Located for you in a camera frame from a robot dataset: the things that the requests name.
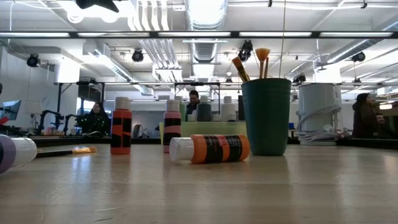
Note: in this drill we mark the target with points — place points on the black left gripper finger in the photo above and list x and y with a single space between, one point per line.
96 3

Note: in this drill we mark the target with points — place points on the small red paint bottle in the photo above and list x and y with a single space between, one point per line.
121 130

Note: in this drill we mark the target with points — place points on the small pink paint bottle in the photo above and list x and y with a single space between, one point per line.
172 124

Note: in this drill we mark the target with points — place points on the large dark grey bottle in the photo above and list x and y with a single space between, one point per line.
204 112

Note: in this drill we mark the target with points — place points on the small orange paint bottle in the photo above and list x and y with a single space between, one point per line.
214 149

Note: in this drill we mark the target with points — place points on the teal plastic cup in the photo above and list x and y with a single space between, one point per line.
266 118

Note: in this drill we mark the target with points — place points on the small purple paint bottle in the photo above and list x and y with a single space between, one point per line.
15 152

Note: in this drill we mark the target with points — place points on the black ceiling spotlight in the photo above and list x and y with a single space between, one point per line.
33 60
299 78
137 55
358 57

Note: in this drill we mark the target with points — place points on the black overhead gantry bar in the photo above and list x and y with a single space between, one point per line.
199 34

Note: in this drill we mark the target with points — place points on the person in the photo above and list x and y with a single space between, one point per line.
193 102
96 121
364 118
384 127

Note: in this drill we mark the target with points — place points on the black background robot arms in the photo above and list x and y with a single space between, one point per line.
59 116

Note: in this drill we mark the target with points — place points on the background computer monitor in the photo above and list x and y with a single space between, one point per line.
11 109

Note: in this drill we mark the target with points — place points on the yellow plastic bin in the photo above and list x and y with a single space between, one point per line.
214 132

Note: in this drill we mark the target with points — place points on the black background station frame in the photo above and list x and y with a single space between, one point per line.
59 99

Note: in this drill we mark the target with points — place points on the black overhead camera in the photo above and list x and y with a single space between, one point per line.
245 49

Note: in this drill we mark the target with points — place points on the black aluminium table frame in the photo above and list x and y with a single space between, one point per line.
367 143

